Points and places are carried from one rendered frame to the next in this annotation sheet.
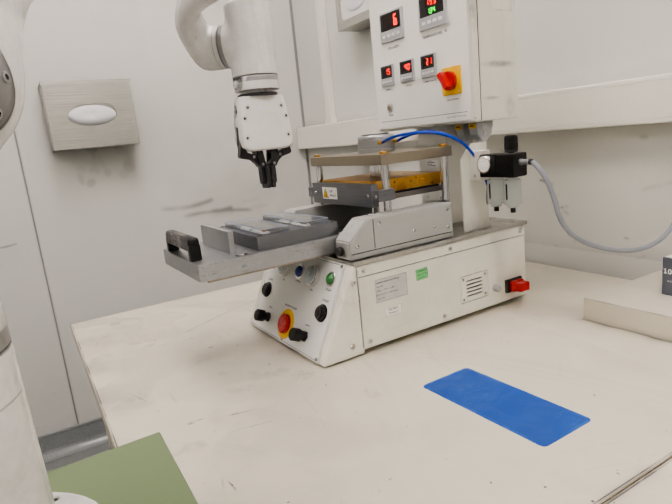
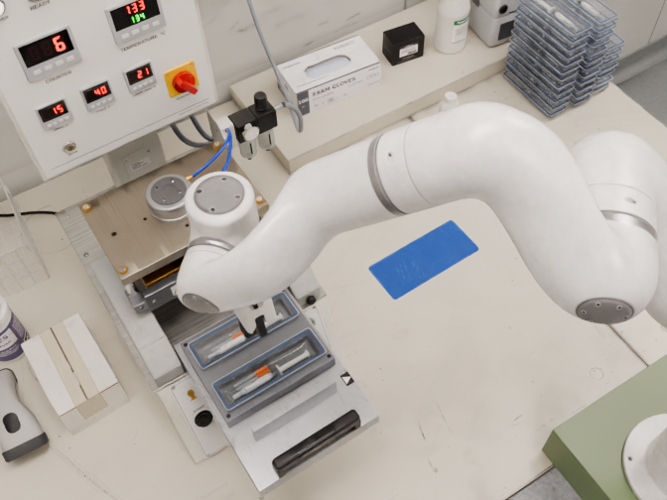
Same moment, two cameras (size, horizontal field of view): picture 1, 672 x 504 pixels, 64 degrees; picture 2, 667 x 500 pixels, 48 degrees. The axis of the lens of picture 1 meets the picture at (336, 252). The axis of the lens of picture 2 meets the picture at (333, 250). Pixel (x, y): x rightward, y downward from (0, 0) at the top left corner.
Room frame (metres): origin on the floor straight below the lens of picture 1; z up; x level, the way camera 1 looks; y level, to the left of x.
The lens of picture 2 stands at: (0.92, 0.69, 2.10)
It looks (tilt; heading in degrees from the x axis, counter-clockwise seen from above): 55 degrees down; 270
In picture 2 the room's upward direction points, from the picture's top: 3 degrees counter-clockwise
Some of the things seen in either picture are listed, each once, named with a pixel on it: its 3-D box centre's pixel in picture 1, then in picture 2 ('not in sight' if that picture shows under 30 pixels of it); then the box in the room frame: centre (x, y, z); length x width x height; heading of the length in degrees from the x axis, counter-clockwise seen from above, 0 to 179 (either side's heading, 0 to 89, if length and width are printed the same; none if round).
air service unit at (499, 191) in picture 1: (499, 174); (254, 130); (1.06, -0.33, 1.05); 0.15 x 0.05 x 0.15; 31
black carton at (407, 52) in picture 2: not in sight; (403, 44); (0.72, -0.82, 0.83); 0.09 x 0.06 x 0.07; 22
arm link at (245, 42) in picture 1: (248, 39); (225, 229); (1.05, 0.12, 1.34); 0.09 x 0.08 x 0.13; 76
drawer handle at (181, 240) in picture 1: (182, 244); (317, 442); (0.96, 0.27, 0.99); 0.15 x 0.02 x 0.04; 31
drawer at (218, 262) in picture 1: (254, 240); (272, 379); (1.03, 0.15, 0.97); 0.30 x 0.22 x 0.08; 121
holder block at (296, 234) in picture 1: (275, 230); (257, 353); (1.05, 0.11, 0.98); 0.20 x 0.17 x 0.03; 31
